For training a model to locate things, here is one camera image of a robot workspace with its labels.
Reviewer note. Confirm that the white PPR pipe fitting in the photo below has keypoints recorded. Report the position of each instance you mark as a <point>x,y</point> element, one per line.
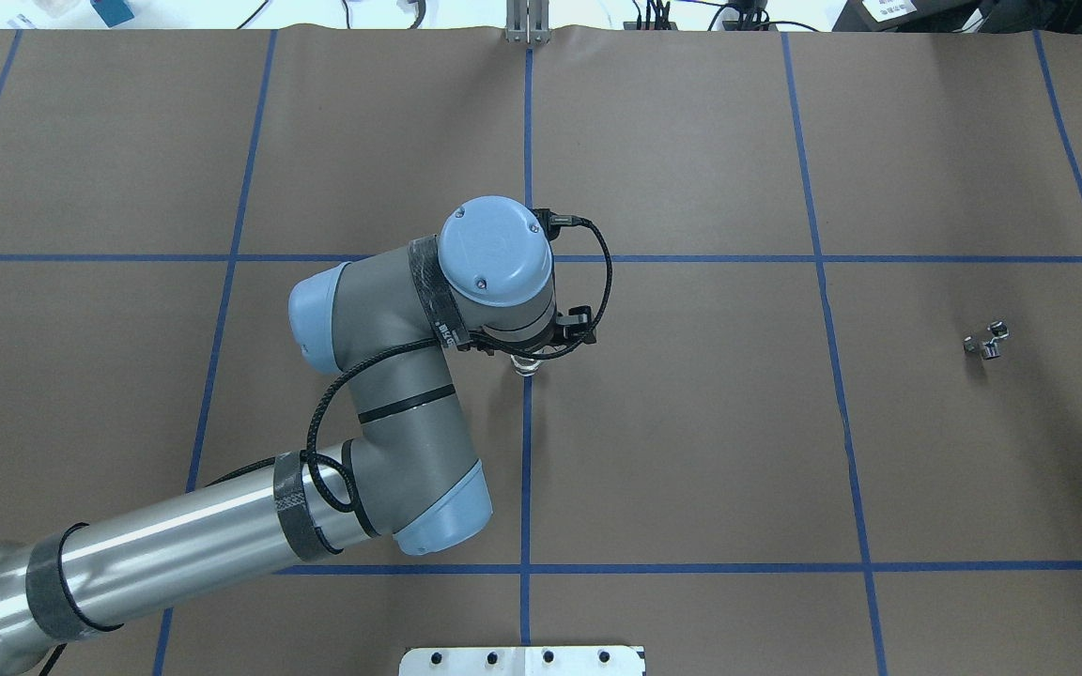
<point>526,365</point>

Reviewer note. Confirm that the metal PPR valve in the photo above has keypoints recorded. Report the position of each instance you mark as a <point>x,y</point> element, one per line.
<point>987,345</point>

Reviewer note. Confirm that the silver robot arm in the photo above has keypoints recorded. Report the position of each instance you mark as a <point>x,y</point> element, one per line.
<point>387,451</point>

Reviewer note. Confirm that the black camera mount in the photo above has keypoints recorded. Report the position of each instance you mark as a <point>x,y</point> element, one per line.
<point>576,326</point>

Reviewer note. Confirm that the aluminium frame post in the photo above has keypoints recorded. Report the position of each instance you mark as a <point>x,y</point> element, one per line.
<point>527,22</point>

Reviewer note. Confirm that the white camera stand column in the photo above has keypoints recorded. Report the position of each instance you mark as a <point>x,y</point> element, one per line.
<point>525,660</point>

